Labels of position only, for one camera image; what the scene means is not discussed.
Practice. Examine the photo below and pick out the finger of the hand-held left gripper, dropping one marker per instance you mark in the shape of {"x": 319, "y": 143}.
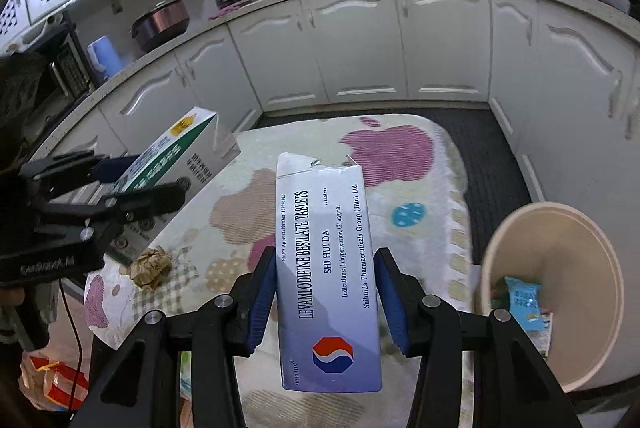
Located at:
{"x": 150, "y": 200}
{"x": 112, "y": 167}

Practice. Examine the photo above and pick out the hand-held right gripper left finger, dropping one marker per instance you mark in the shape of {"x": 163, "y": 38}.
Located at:
{"x": 262, "y": 308}

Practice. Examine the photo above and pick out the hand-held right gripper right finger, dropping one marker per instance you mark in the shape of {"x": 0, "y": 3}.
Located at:
{"x": 392, "y": 308}

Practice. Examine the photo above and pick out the green white carton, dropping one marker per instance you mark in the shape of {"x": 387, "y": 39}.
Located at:
{"x": 170, "y": 147}

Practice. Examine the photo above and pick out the white purple medicine box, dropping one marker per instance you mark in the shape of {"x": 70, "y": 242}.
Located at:
{"x": 325, "y": 308}

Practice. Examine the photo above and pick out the beige round bin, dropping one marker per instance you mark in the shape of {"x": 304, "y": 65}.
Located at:
{"x": 550, "y": 248}

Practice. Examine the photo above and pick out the crumpled brown paper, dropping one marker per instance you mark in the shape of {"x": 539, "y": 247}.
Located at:
{"x": 150, "y": 268}

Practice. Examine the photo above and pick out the black microwave oven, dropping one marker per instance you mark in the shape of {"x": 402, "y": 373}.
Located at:
{"x": 65, "y": 67}

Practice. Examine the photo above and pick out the light blue kettle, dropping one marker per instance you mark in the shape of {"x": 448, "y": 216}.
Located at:
{"x": 106, "y": 55}

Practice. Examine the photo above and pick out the red plastic bag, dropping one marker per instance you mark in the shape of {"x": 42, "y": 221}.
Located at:
{"x": 50, "y": 388}

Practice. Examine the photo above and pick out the blue snack packet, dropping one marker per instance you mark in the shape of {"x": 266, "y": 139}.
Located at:
{"x": 522, "y": 303}

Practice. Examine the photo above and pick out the dark copper-banded pot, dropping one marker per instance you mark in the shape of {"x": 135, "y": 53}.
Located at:
{"x": 160, "y": 25}

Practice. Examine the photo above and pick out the printed blanket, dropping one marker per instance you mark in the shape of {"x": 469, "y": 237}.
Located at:
{"x": 310, "y": 142}

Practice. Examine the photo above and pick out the row of white cabinet doors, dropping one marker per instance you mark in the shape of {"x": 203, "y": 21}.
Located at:
{"x": 360, "y": 47}

